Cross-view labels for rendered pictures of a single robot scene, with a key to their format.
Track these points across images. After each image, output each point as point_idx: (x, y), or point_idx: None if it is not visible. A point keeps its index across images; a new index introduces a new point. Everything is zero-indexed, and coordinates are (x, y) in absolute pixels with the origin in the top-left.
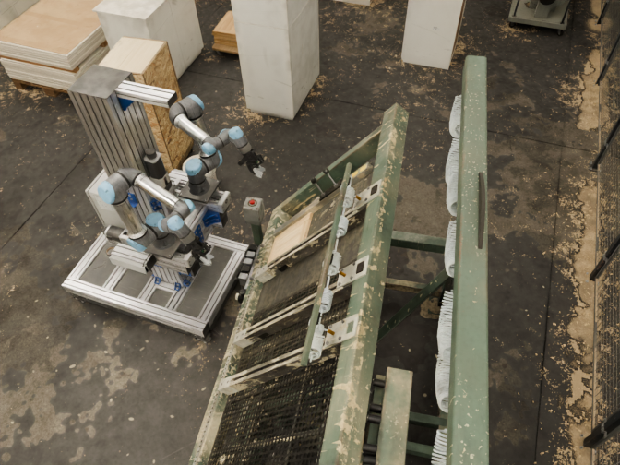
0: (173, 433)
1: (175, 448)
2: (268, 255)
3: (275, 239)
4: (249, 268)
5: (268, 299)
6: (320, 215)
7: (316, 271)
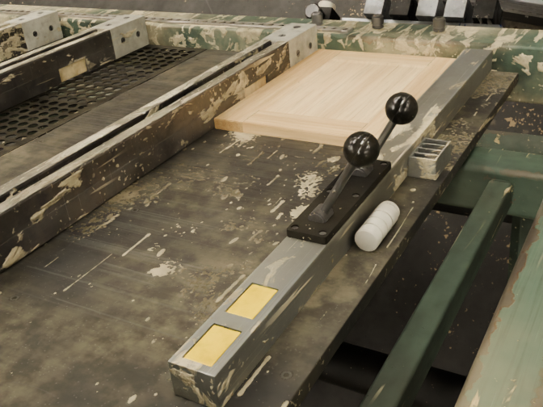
0: (240, 0)
1: (216, 11)
2: (386, 48)
3: (450, 60)
4: (401, 14)
5: (192, 70)
6: (317, 174)
7: (27, 161)
